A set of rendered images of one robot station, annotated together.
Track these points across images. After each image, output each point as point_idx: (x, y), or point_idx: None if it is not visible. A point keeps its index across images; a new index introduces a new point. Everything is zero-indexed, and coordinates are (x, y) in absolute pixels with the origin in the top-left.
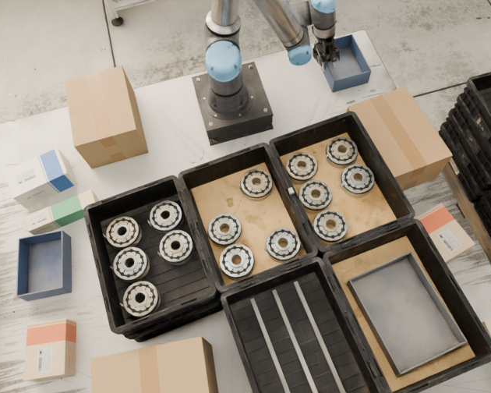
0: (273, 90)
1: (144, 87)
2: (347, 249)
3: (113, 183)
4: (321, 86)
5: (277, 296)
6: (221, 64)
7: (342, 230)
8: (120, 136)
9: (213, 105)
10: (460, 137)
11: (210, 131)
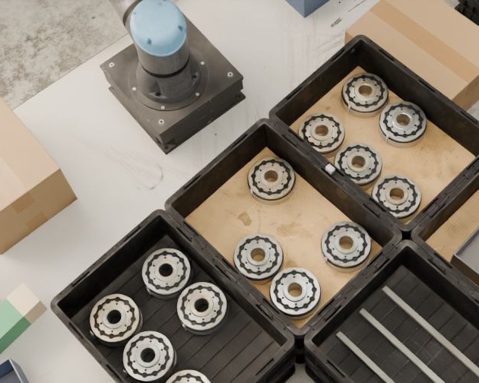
0: (220, 43)
1: (23, 106)
2: (436, 215)
3: (45, 263)
4: (285, 15)
5: (369, 316)
6: (160, 31)
7: (414, 196)
8: (39, 188)
9: (155, 94)
10: None
11: (164, 133)
